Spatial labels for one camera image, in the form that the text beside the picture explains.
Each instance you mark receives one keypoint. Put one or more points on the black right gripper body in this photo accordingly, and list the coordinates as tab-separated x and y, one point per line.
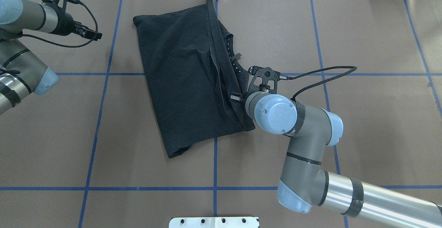
236	97

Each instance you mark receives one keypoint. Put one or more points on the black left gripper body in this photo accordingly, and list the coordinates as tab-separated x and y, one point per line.
66	27

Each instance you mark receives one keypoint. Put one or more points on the black graphic t-shirt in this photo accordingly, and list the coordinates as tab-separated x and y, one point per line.
191	69

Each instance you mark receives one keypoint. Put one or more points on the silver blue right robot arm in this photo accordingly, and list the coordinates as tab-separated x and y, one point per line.
304	184

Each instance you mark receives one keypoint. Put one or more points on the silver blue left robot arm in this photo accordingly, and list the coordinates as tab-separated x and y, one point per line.
22	72

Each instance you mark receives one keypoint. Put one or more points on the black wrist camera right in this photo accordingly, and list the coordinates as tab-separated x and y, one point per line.
264	80

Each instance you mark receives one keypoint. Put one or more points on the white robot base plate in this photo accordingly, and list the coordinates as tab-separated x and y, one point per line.
215	222

